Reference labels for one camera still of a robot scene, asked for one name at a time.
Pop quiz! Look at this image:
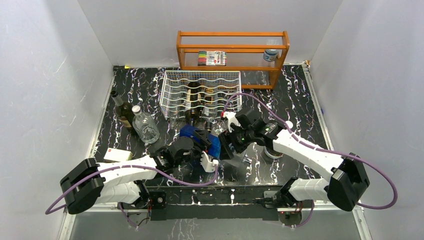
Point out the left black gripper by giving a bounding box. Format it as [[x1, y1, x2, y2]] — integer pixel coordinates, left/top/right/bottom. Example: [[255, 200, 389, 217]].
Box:
[[174, 129, 212, 168]]

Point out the round clear bottle white cap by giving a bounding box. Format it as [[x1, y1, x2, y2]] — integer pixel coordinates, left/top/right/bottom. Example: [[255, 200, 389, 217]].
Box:
[[131, 105, 160, 144]]

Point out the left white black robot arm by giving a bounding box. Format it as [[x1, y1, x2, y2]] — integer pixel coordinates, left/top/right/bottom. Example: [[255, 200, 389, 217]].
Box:
[[59, 127, 221, 215]]

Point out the dark wine bottle left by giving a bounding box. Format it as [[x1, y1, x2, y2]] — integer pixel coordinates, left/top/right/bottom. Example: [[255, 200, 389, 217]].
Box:
[[110, 90, 137, 135]]

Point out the clear bottle black label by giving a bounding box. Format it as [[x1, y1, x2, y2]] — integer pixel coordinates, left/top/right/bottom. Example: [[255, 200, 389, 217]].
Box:
[[263, 120, 295, 160]]

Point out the blue glass bottle white cap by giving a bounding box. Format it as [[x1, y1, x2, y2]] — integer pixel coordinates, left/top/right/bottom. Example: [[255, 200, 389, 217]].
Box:
[[178, 125, 253, 167]]

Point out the pack of coloured markers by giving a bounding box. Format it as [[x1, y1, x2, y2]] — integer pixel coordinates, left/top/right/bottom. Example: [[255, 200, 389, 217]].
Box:
[[197, 50, 227, 66]]

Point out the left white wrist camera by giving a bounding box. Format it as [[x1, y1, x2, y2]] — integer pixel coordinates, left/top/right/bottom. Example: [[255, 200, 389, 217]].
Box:
[[200, 151, 219, 173]]

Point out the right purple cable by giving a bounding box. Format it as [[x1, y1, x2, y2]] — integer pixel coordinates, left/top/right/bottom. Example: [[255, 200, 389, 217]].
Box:
[[223, 92, 399, 211]]

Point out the dark green wine bottle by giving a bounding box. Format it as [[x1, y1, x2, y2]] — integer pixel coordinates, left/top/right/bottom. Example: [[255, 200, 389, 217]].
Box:
[[184, 81, 201, 126]]

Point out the white box red mark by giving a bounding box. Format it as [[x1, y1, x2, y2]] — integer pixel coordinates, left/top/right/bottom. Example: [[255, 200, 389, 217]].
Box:
[[103, 148, 133, 163]]

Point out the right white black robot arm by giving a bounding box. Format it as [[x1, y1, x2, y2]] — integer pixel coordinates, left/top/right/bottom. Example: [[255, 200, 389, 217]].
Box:
[[218, 108, 370, 212]]

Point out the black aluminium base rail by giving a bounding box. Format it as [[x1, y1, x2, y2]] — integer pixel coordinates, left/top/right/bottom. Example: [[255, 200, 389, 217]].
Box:
[[76, 185, 362, 223]]

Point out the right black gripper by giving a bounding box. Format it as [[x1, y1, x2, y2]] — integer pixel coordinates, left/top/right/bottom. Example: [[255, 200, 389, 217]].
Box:
[[217, 123, 254, 161]]

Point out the orange wooden shelf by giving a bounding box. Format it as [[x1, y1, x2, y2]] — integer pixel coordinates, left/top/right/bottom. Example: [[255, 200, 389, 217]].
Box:
[[176, 30, 290, 90]]

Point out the white wire wine rack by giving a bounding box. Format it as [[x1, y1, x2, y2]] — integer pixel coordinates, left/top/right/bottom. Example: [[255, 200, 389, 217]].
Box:
[[159, 70, 242, 121]]

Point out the square bottle brown label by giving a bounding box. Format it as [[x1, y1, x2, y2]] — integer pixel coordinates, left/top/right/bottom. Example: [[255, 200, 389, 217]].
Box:
[[202, 87, 218, 132]]

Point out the small white blue jar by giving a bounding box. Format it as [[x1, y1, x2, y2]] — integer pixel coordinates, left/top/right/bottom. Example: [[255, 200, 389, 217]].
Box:
[[263, 49, 279, 62]]

